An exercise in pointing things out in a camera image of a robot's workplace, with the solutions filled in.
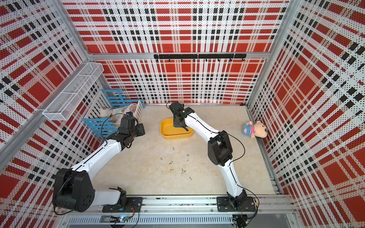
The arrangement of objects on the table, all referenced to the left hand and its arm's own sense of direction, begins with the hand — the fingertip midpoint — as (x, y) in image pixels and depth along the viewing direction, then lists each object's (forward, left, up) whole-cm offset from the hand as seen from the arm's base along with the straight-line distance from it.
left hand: (141, 127), depth 88 cm
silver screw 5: (-22, -19, -15) cm, 33 cm away
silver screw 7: (-27, -31, -15) cm, 44 cm away
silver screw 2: (-12, -29, -16) cm, 35 cm away
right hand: (+6, -25, -3) cm, 26 cm away
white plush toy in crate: (+21, +28, -11) cm, 37 cm away
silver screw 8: (-15, -29, -16) cm, 37 cm away
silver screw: (-7, -19, -15) cm, 25 cm away
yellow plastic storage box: (+5, -15, -13) cm, 20 cm away
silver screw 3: (-14, -12, -15) cm, 24 cm away
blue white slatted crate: (+6, +32, -9) cm, 33 cm away
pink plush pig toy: (+3, -78, -9) cm, 79 cm away
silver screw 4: (-17, -19, -15) cm, 29 cm away
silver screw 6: (-23, -27, -16) cm, 39 cm away
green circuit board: (-47, +3, -13) cm, 48 cm away
